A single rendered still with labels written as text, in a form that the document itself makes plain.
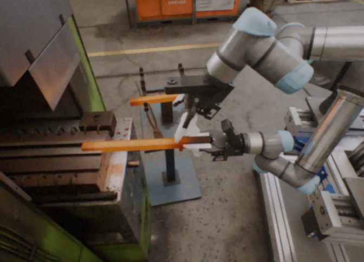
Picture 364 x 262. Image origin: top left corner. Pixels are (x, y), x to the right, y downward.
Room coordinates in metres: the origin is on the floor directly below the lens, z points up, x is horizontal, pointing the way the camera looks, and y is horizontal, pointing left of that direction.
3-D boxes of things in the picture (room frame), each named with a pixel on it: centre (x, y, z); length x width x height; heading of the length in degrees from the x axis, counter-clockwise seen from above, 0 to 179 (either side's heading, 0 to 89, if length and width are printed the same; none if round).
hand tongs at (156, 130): (0.97, 0.20, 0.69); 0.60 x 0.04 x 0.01; 20
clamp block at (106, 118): (0.58, 0.32, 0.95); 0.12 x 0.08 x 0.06; 93
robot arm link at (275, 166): (0.45, -0.33, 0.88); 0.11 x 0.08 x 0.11; 49
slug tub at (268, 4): (4.58, -1.56, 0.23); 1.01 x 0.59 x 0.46; 9
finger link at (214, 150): (0.43, -0.10, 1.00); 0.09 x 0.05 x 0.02; 96
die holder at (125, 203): (0.45, 0.48, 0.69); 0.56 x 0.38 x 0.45; 93
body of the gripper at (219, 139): (0.45, -0.16, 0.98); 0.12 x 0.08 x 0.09; 93
